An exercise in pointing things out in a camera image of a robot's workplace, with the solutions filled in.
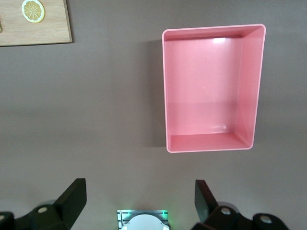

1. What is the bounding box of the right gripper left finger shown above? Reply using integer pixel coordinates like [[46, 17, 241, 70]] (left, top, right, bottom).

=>
[[0, 178, 87, 230]]

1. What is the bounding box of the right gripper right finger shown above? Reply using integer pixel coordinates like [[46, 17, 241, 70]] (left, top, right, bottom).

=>
[[191, 179, 289, 230]]

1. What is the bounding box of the pink plastic bin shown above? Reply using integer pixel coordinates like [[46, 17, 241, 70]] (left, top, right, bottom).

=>
[[161, 23, 267, 154]]

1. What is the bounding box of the wooden cutting board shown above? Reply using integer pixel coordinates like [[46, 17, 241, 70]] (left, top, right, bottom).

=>
[[0, 0, 73, 47]]

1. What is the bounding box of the yellow lemon slice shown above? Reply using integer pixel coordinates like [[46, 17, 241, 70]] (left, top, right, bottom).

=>
[[21, 0, 46, 24]]

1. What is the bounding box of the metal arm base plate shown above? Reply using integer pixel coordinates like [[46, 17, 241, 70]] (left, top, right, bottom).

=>
[[117, 209, 169, 230]]

